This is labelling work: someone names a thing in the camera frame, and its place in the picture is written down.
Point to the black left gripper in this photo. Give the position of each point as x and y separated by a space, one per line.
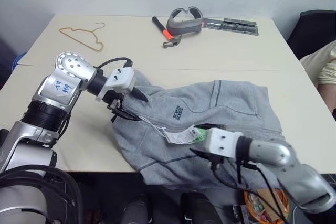
113 100

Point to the white paper price tag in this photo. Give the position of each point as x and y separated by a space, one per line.
179 136

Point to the green paper tag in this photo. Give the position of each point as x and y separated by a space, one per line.
201 134

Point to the blue round object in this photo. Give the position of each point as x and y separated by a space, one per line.
19 58

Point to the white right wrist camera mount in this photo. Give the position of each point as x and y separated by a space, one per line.
221 142

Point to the black chair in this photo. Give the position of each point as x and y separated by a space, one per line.
312 32

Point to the black orange claw hammer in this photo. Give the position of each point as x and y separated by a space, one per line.
164 32

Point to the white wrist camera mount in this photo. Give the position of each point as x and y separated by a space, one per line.
221 142
121 79

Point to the orange round container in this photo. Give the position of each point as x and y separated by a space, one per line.
262 203

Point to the silver robot torso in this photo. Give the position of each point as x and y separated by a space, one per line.
31 195

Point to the grey zip jacket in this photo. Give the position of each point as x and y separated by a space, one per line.
215 103

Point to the dark rounded shape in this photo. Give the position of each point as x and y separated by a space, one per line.
136 211

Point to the grey safety goggles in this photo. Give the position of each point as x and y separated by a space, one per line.
183 24

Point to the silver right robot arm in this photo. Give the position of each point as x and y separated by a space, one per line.
286 161

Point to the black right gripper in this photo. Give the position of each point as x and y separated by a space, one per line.
217 161

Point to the person in beige clothing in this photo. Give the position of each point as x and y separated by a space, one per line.
325 69

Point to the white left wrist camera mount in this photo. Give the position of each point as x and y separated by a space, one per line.
121 79

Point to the grey packaged tool set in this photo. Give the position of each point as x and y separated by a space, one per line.
231 26

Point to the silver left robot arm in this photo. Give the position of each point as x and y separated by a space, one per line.
63 87

